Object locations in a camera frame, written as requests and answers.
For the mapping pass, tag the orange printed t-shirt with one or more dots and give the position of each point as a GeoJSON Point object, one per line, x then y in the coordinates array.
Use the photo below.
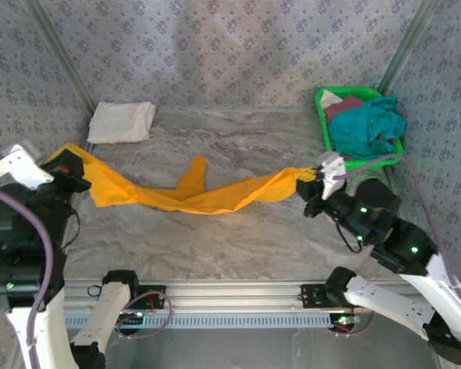
{"type": "Point", "coordinates": [199, 200]}

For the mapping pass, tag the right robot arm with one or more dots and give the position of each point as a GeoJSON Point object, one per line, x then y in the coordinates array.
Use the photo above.
{"type": "Point", "coordinates": [384, 303]}

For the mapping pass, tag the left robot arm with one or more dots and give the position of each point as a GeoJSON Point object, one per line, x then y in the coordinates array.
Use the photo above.
{"type": "Point", "coordinates": [50, 338]}

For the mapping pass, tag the teal t-shirt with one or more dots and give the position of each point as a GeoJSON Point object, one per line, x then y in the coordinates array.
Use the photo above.
{"type": "Point", "coordinates": [353, 130]}

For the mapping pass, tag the maroon t-shirt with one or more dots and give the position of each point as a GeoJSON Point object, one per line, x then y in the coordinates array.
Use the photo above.
{"type": "Point", "coordinates": [343, 107]}

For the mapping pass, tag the crumpled white t-shirt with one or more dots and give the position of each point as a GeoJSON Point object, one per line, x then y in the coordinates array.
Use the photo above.
{"type": "Point", "coordinates": [330, 98]}

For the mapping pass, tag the green plastic basket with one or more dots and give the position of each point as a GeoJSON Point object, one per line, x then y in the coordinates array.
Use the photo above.
{"type": "Point", "coordinates": [369, 91]}

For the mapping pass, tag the small controller board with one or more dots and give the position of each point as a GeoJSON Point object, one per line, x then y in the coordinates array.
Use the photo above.
{"type": "Point", "coordinates": [343, 320]}
{"type": "Point", "coordinates": [128, 318]}

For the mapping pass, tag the folded white t-shirt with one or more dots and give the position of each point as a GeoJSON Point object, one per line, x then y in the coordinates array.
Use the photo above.
{"type": "Point", "coordinates": [119, 123]}

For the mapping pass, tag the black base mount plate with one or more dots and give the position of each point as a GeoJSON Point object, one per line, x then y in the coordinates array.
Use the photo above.
{"type": "Point", "coordinates": [151, 296]}
{"type": "Point", "coordinates": [315, 296]}

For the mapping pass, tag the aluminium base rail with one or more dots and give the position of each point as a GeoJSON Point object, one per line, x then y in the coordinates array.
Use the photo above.
{"type": "Point", "coordinates": [230, 296]}

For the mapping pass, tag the aluminium frame post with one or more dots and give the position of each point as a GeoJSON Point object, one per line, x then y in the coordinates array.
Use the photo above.
{"type": "Point", "coordinates": [405, 42]}
{"type": "Point", "coordinates": [61, 57]}

